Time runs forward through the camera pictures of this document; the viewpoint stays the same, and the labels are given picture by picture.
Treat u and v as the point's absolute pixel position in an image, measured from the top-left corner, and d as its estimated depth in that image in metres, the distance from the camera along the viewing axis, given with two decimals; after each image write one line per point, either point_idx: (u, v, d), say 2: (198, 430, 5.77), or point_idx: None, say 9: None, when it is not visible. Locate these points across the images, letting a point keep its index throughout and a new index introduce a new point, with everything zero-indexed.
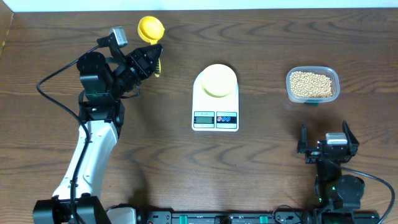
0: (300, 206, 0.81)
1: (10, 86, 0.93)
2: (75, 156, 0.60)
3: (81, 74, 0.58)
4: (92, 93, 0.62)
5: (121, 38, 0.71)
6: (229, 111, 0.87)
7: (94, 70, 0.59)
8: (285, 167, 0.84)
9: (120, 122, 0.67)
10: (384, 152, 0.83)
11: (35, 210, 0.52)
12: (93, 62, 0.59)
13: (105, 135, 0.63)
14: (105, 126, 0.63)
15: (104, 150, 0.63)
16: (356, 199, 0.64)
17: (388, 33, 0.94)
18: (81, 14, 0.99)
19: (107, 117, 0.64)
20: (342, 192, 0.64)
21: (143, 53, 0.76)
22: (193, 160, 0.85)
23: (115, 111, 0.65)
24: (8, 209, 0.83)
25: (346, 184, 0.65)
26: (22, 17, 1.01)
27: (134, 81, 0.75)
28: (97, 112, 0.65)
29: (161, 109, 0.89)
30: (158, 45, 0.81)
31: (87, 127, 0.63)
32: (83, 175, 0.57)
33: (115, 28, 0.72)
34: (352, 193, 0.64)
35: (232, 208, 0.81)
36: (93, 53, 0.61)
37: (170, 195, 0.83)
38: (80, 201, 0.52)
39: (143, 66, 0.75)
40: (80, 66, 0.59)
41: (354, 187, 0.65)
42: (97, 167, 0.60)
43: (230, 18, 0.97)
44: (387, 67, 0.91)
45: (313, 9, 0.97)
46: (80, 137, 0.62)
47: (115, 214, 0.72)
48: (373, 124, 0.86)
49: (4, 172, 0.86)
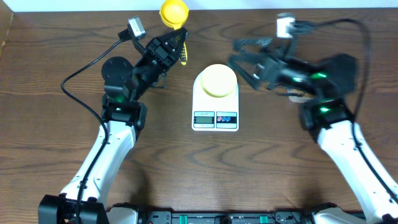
0: (299, 206, 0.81)
1: (10, 86, 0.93)
2: (90, 155, 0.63)
3: (106, 84, 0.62)
4: (115, 98, 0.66)
5: (138, 28, 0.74)
6: (229, 111, 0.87)
7: (119, 81, 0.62)
8: (285, 167, 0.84)
9: (140, 126, 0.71)
10: (382, 152, 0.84)
11: (41, 203, 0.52)
12: (118, 72, 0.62)
13: (123, 139, 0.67)
14: (125, 129, 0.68)
15: (119, 154, 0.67)
16: (350, 78, 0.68)
17: (388, 33, 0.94)
18: (81, 14, 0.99)
19: (129, 121, 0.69)
20: (335, 79, 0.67)
21: (163, 42, 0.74)
22: (193, 160, 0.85)
23: (137, 115, 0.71)
24: (9, 208, 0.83)
25: (339, 69, 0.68)
26: (22, 17, 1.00)
27: (158, 74, 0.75)
28: (119, 113, 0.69)
29: (161, 109, 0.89)
30: (179, 30, 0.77)
31: (106, 127, 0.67)
32: (93, 177, 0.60)
33: (131, 20, 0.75)
34: (347, 74, 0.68)
35: (232, 208, 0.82)
36: (119, 60, 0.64)
37: (170, 195, 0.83)
38: (87, 205, 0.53)
39: (162, 56, 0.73)
40: (106, 75, 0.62)
41: (343, 67, 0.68)
42: (109, 170, 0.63)
43: (230, 18, 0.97)
44: (387, 68, 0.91)
45: (313, 9, 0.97)
46: (99, 136, 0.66)
47: (118, 211, 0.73)
48: (372, 124, 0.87)
49: (4, 172, 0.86)
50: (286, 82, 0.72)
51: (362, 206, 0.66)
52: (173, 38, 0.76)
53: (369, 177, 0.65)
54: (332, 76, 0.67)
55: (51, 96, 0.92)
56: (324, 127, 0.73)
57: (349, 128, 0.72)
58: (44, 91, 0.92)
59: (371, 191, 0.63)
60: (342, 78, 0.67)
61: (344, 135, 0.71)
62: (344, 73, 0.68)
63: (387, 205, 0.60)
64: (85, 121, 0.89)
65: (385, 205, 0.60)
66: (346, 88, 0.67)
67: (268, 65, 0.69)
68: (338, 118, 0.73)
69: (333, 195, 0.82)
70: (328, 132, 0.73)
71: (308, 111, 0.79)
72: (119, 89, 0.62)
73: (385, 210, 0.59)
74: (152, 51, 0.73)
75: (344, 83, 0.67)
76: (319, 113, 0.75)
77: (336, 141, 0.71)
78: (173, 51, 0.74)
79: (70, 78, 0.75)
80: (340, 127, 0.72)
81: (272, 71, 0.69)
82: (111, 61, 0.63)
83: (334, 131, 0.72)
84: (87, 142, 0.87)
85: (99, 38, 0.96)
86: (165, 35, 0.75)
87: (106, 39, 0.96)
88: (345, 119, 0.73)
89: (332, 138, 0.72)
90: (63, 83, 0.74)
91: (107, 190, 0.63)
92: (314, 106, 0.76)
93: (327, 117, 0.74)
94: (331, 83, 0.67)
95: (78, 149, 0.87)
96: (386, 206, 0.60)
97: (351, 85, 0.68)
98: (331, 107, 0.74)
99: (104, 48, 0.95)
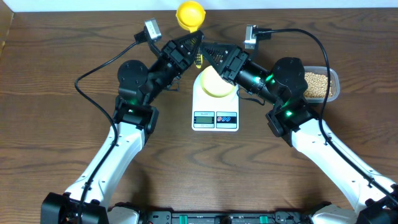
0: (299, 206, 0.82)
1: (11, 86, 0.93)
2: (97, 155, 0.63)
3: (121, 88, 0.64)
4: (129, 101, 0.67)
5: (155, 30, 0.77)
6: (229, 111, 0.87)
7: (134, 85, 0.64)
8: (285, 167, 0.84)
9: (150, 130, 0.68)
10: (382, 152, 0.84)
11: (45, 201, 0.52)
12: (134, 76, 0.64)
13: (132, 142, 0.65)
14: (135, 132, 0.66)
15: (127, 157, 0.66)
16: (298, 79, 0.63)
17: (388, 33, 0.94)
18: (81, 14, 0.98)
19: (139, 124, 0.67)
20: (285, 79, 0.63)
21: (179, 45, 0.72)
22: (193, 160, 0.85)
23: (148, 119, 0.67)
24: (9, 208, 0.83)
25: (285, 70, 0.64)
26: (22, 17, 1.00)
27: (173, 76, 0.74)
28: (130, 116, 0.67)
29: (161, 109, 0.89)
30: (197, 32, 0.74)
31: (117, 127, 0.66)
32: (99, 179, 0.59)
33: (148, 22, 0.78)
34: (293, 74, 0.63)
35: (232, 208, 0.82)
36: (136, 63, 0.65)
37: (170, 195, 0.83)
38: (89, 208, 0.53)
39: (177, 59, 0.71)
40: (121, 78, 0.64)
41: (291, 68, 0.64)
42: (115, 173, 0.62)
43: (230, 18, 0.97)
44: (386, 68, 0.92)
45: (313, 9, 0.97)
46: (109, 137, 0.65)
47: (120, 210, 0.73)
48: (372, 124, 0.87)
49: (4, 172, 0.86)
50: (245, 84, 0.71)
51: (346, 195, 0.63)
52: (189, 40, 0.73)
53: (346, 169, 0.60)
54: (282, 78, 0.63)
55: (51, 96, 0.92)
56: (293, 129, 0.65)
57: (316, 124, 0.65)
58: (44, 91, 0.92)
59: (350, 180, 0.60)
60: (290, 78, 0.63)
61: (312, 132, 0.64)
62: (290, 74, 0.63)
63: (367, 191, 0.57)
64: (85, 121, 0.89)
65: (366, 192, 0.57)
66: (296, 88, 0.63)
67: (234, 53, 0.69)
68: (304, 119, 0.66)
69: (333, 196, 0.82)
70: (298, 134, 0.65)
71: (275, 118, 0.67)
72: (133, 93, 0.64)
73: (367, 196, 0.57)
74: (166, 55, 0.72)
75: (294, 83, 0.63)
76: (285, 118, 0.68)
77: (308, 140, 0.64)
78: (188, 55, 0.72)
79: (83, 76, 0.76)
80: (308, 125, 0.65)
81: (234, 63, 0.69)
82: (127, 65, 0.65)
83: (303, 131, 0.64)
84: (86, 142, 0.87)
85: (99, 38, 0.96)
86: (181, 38, 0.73)
87: (106, 39, 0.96)
88: (311, 118, 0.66)
89: (303, 139, 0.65)
90: (76, 80, 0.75)
91: (111, 193, 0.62)
92: (277, 112, 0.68)
93: (293, 120, 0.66)
94: (281, 85, 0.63)
95: (78, 149, 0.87)
96: (367, 193, 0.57)
97: (304, 84, 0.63)
98: (296, 111, 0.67)
99: (104, 48, 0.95)
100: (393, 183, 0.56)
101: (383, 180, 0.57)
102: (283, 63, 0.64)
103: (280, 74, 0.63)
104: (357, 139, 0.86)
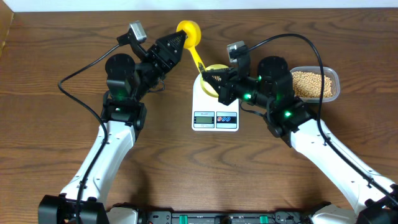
0: (299, 206, 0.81)
1: (10, 86, 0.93)
2: (89, 155, 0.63)
3: (109, 78, 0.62)
4: (117, 95, 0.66)
5: (139, 33, 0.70)
6: (229, 111, 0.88)
7: (121, 75, 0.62)
8: (285, 167, 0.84)
9: (140, 126, 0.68)
10: (383, 152, 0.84)
11: (41, 203, 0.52)
12: (122, 66, 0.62)
13: (123, 139, 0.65)
14: (125, 129, 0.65)
15: (119, 154, 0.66)
16: (283, 71, 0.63)
17: (387, 33, 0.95)
18: (81, 14, 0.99)
19: (128, 121, 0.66)
20: (269, 72, 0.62)
21: (165, 43, 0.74)
22: (193, 160, 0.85)
23: (137, 114, 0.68)
24: (9, 209, 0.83)
25: (268, 65, 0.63)
26: (22, 17, 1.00)
27: (158, 76, 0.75)
28: (119, 113, 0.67)
29: (161, 109, 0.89)
30: (180, 32, 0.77)
31: (106, 127, 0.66)
32: (93, 177, 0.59)
33: (130, 24, 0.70)
34: (276, 67, 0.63)
35: (232, 208, 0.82)
36: (124, 56, 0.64)
37: (170, 195, 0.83)
38: (86, 205, 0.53)
39: (164, 58, 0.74)
40: (108, 68, 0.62)
41: (274, 63, 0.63)
42: (109, 172, 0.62)
43: (230, 18, 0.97)
44: (387, 67, 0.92)
45: (313, 9, 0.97)
46: (99, 136, 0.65)
47: (120, 210, 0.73)
48: (374, 124, 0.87)
49: (4, 172, 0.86)
50: (241, 97, 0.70)
51: (346, 196, 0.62)
52: (175, 39, 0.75)
53: (347, 170, 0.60)
54: (266, 71, 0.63)
55: (51, 96, 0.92)
56: (293, 129, 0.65)
57: (314, 125, 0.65)
58: (44, 91, 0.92)
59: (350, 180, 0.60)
60: (273, 71, 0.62)
61: (310, 132, 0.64)
62: (273, 68, 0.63)
63: (367, 192, 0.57)
64: (86, 121, 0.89)
65: (365, 193, 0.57)
66: (281, 79, 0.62)
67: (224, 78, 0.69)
68: (303, 119, 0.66)
69: (333, 196, 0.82)
70: (296, 134, 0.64)
71: (273, 120, 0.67)
72: (121, 84, 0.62)
73: (366, 196, 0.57)
74: (153, 55, 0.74)
75: (279, 75, 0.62)
76: (284, 118, 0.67)
77: (306, 140, 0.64)
78: (175, 53, 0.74)
79: (67, 78, 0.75)
80: (306, 126, 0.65)
81: (222, 90, 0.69)
82: (114, 57, 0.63)
83: (301, 131, 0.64)
84: (86, 142, 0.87)
85: (99, 38, 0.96)
86: (166, 37, 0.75)
87: (106, 39, 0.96)
88: (310, 119, 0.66)
89: (302, 139, 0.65)
90: (60, 83, 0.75)
91: (107, 190, 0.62)
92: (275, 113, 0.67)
93: (292, 120, 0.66)
94: (267, 79, 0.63)
95: (78, 149, 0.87)
96: (366, 193, 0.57)
97: (288, 76, 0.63)
98: (295, 110, 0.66)
99: (104, 48, 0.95)
100: (392, 183, 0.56)
101: (382, 180, 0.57)
102: (267, 60, 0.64)
103: (263, 68, 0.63)
104: (357, 139, 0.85)
